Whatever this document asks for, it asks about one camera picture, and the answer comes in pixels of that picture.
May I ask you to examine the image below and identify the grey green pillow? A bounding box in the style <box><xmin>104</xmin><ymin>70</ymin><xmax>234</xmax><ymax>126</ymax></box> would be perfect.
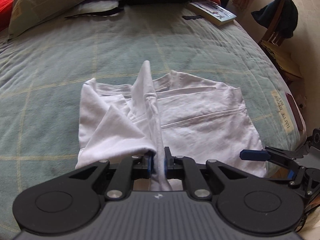
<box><xmin>7</xmin><ymin>0</ymin><xmax>113</xmax><ymax>41</ymax></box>

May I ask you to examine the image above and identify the wooden chair with dark garment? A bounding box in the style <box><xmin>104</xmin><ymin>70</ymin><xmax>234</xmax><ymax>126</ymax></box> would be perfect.
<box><xmin>251</xmin><ymin>0</ymin><xmax>303</xmax><ymax>84</ymax></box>

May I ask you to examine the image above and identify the paperback book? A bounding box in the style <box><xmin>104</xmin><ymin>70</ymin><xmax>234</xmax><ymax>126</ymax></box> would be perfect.
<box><xmin>187</xmin><ymin>1</ymin><xmax>236</xmax><ymax>26</ymax></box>

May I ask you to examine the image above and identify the green plaid bed blanket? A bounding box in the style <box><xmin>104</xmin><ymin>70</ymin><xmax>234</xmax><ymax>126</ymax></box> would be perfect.
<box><xmin>1</xmin><ymin>5</ymin><xmax>304</xmax><ymax>239</ymax></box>

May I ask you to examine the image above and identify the white printed long-sleeve shirt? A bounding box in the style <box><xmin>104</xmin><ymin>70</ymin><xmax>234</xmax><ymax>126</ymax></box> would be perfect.
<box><xmin>76</xmin><ymin>61</ymin><xmax>267</xmax><ymax>191</ymax></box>

